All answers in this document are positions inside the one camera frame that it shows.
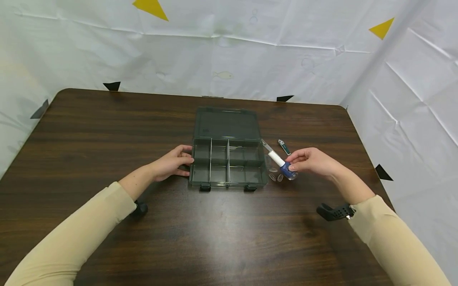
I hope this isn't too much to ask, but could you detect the person's left hand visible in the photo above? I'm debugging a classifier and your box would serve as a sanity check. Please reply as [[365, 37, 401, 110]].
[[149, 145, 195, 183]]

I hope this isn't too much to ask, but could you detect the black wrist band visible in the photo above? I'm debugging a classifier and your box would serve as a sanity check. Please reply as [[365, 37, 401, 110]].
[[316, 203, 356, 222], [132, 200, 149, 218]]

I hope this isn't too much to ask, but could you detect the blue nail polish bottle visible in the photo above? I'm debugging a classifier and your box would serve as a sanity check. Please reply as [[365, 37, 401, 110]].
[[268, 151, 298, 181]]

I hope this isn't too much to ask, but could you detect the person's right forearm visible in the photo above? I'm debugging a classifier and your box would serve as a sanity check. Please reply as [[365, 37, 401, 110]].
[[326, 162, 452, 286]]

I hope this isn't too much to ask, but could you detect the dark transparent compartment box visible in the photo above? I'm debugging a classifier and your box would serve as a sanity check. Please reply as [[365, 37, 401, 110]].
[[188, 107, 269, 192]]

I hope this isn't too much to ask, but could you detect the person's right hand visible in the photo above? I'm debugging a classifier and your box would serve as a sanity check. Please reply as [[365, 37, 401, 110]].
[[285, 147, 340, 180]]

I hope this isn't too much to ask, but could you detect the person's left forearm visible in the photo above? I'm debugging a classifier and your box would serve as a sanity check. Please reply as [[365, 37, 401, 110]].
[[4, 164, 159, 286]]

